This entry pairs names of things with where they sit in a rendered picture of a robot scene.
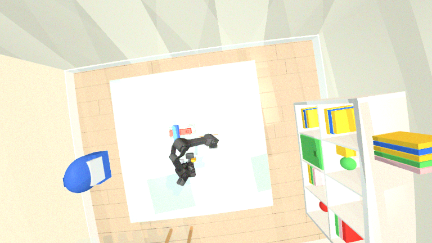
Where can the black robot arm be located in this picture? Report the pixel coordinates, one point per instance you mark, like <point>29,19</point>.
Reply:
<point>182,145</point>

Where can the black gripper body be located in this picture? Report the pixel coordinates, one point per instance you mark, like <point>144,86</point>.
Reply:
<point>189,156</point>

